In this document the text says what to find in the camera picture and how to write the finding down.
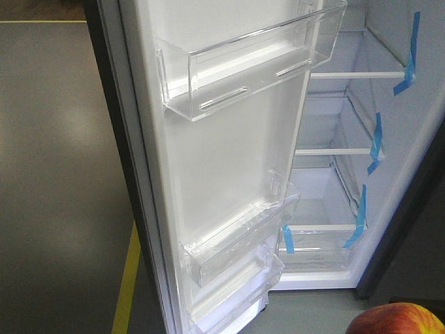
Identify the middle clear door bin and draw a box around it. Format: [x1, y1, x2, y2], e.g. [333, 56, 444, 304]
[181, 170, 300, 287]

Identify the red yellow apple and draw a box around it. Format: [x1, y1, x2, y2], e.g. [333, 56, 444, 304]
[345, 302, 444, 333]

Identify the dark grey fridge body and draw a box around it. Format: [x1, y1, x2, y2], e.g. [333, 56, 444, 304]
[275, 1, 444, 297]

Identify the clear crisper drawer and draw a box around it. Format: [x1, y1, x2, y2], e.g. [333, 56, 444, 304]
[277, 224, 355, 273]

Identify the open fridge door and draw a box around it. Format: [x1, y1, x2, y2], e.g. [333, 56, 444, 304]
[83, 0, 348, 334]

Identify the lower clear door bin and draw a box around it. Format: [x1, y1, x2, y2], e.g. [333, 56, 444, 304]
[187, 244, 284, 333]

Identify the clear door bin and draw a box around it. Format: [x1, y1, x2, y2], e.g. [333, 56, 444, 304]
[156, 1, 347, 122]
[187, 244, 284, 333]
[181, 170, 300, 287]

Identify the upper clear door bin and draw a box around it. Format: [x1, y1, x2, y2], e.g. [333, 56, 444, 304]
[156, 1, 347, 122]

